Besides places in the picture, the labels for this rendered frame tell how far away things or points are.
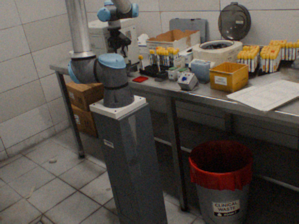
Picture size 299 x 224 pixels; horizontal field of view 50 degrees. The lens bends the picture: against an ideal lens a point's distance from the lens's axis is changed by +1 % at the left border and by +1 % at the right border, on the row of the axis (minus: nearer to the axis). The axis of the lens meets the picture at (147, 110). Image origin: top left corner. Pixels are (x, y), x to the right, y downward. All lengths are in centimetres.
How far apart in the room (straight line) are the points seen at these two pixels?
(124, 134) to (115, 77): 27
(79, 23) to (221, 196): 116
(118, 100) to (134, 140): 22
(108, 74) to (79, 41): 20
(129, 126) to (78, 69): 35
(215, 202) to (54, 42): 221
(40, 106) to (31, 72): 35
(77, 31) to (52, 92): 193
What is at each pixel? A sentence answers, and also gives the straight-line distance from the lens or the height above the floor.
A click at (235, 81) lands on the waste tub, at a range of 155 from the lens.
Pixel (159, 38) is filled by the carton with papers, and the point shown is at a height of 100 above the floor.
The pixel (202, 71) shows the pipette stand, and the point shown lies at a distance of 169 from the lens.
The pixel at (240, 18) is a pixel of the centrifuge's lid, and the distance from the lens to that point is 208.
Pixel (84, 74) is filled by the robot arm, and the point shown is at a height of 107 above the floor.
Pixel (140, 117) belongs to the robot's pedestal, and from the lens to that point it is 153.
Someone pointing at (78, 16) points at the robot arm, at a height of 132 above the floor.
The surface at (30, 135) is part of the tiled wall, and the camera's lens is 337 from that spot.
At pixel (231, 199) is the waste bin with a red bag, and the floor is 25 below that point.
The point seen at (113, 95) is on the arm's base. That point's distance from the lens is 148.
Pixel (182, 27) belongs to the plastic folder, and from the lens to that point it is 237.
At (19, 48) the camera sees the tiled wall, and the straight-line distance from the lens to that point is 318.
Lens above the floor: 150
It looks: 25 degrees down
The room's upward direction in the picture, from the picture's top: 9 degrees counter-clockwise
